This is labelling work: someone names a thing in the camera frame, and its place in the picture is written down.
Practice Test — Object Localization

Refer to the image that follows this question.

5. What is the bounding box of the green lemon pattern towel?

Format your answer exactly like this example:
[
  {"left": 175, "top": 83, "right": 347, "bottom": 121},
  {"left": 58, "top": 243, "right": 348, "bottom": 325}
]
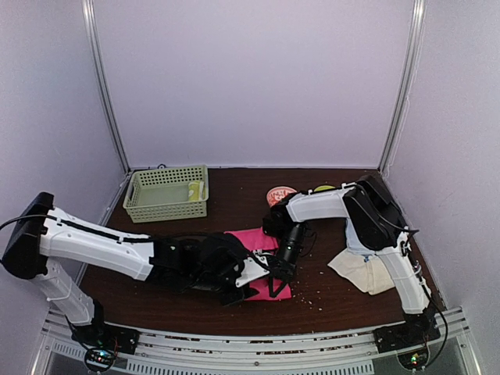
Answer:
[{"left": 187, "top": 180, "right": 207, "bottom": 202}]

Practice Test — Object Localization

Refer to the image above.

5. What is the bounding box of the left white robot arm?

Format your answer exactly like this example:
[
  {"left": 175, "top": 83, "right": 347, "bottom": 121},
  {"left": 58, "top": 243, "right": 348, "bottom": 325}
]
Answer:
[{"left": 1, "top": 192, "right": 271, "bottom": 347}]

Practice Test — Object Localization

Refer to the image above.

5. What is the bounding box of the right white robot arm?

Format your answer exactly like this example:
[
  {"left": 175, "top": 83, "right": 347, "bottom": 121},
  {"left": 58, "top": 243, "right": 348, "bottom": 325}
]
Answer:
[{"left": 262, "top": 175, "right": 436, "bottom": 345}]

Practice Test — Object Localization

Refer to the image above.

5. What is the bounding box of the red white patterned bowl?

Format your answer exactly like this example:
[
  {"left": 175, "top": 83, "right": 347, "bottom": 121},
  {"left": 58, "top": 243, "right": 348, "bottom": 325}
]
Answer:
[{"left": 266, "top": 186, "right": 297, "bottom": 207}]

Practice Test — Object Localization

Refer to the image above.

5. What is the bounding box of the lime green bowl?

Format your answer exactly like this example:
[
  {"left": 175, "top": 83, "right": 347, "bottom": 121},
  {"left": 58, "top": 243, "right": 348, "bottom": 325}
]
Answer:
[{"left": 313, "top": 184, "right": 335, "bottom": 192}]

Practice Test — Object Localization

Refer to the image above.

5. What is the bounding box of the left aluminium frame post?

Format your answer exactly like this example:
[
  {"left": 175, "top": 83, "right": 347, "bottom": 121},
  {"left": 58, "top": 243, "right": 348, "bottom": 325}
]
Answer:
[{"left": 81, "top": 0, "right": 130, "bottom": 174}]

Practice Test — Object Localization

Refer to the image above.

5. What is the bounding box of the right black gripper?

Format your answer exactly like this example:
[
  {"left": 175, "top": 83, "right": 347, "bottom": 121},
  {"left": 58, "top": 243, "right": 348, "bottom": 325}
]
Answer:
[{"left": 270, "top": 223, "right": 307, "bottom": 298}]

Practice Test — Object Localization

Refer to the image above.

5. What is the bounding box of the pink towel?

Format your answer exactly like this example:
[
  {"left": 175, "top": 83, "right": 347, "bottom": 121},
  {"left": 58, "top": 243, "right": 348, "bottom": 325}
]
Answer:
[{"left": 227, "top": 227, "right": 288, "bottom": 302}]

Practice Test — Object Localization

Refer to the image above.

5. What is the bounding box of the right aluminium frame post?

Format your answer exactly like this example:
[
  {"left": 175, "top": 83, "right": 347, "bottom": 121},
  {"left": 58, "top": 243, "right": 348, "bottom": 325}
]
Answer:
[{"left": 378, "top": 0, "right": 427, "bottom": 177}]

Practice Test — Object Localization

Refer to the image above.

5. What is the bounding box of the aluminium frame post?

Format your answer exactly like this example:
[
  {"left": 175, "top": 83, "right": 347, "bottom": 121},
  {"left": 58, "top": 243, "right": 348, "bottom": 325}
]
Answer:
[
  {"left": 81, "top": 0, "right": 130, "bottom": 174},
  {"left": 378, "top": 0, "right": 427, "bottom": 177}
]

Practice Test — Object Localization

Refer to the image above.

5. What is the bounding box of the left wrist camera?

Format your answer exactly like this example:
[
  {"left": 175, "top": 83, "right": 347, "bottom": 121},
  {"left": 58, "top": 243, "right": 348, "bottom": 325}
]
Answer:
[{"left": 234, "top": 255, "right": 270, "bottom": 288}]

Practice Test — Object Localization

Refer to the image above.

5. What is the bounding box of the green perforated plastic basket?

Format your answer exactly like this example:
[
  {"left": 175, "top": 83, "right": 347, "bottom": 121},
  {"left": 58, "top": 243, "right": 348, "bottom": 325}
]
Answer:
[{"left": 123, "top": 165, "right": 209, "bottom": 223}]

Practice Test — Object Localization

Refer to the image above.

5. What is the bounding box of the cream white towel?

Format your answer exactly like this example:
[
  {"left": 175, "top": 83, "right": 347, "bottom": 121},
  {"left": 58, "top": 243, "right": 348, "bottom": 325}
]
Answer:
[{"left": 327, "top": 249, "right": 395, "bottom": 295}]

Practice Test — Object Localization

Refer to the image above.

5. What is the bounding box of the light blue towel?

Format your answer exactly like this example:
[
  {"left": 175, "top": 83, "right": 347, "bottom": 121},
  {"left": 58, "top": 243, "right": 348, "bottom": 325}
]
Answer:
[{"left": 345, "top": 219, "right": 369, "bottom": 256}]

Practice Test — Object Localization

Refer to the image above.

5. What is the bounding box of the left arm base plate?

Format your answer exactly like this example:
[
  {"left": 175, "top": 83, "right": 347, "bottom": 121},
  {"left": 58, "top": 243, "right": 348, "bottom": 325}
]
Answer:
[{"left": 69, "top": 323, "right": 140, "bottom": 373}]

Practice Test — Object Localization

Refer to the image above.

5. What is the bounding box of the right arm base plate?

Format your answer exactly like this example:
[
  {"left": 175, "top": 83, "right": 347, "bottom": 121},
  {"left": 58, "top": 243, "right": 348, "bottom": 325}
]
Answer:
[{"left": 373, "top": 323, "right": 441, "bottom": 372}]

